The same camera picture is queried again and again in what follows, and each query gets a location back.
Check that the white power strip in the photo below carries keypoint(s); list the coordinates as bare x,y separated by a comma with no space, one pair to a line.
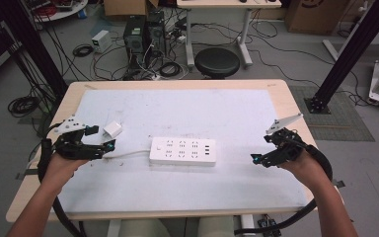
182,151

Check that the black metal stand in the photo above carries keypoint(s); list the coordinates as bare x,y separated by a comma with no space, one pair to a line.
41,49
352,52

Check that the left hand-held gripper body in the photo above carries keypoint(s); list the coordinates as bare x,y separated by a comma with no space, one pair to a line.
75,149

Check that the small black floor device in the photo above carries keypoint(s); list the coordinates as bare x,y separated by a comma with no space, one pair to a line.
269,227

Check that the black computer tower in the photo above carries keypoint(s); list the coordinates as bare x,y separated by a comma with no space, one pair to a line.
156,33
134,41

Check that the person's legs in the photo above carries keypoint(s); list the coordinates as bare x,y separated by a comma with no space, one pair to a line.
144,228

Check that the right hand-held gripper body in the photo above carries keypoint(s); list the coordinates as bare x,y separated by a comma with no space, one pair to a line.
288,146

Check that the white power supply box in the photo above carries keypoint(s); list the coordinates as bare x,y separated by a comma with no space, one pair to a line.
101,40

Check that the person's left hand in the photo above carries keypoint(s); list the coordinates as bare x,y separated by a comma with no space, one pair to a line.
60,169

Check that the white desk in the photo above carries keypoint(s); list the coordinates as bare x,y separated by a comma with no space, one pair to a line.
227,4

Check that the grey floor mat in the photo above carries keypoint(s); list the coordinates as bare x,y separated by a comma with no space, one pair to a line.
342,125

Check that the large brown cardboard box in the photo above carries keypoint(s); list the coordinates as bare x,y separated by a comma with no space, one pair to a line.
314,16

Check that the white table mat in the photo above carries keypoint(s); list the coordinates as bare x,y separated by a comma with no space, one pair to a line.
184,112

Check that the black round stool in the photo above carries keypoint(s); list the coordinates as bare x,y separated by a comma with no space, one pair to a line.
217,62

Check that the light wooden table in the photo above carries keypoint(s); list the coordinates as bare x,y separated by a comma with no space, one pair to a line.
286,98

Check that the person's right hand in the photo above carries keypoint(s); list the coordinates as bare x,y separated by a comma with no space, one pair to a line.
304,171

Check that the round white table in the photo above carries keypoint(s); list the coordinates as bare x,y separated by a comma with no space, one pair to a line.
57,10

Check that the white charger plug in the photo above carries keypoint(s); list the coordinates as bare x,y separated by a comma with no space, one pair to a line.
113,129

